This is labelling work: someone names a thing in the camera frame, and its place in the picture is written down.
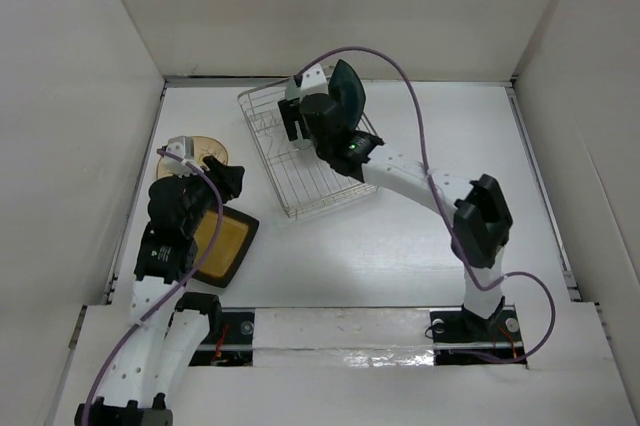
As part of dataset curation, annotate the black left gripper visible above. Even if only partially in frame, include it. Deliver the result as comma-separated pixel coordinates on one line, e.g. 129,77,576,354
174,156,242,236

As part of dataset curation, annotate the beige plate with orange leaves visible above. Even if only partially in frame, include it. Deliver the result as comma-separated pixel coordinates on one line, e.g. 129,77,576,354
156,136,229,179

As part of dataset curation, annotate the dark teal square plate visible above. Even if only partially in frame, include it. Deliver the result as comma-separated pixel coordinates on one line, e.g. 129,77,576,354
328,59,366,130

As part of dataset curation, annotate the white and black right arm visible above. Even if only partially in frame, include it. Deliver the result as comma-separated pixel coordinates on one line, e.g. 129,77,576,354
278,93,513,339

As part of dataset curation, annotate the brown square plate black rim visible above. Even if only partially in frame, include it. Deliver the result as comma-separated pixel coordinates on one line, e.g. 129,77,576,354
193,206,259,288

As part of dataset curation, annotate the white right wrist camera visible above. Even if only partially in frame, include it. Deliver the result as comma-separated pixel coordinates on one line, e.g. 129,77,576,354
284,63,328,101

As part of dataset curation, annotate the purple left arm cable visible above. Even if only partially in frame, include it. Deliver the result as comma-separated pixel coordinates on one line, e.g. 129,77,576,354
79,147,224,426

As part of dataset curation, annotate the metal rail at table front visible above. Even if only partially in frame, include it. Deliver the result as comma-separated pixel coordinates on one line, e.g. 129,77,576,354
198,327,523,356

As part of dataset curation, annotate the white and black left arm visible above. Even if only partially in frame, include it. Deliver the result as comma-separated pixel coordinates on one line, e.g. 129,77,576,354
74,151,245,425

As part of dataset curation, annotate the metal wire dish rack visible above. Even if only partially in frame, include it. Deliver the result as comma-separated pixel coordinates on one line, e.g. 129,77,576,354
238,79,378,219

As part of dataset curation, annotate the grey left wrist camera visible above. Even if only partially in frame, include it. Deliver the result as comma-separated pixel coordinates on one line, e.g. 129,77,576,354
164,135,195,163

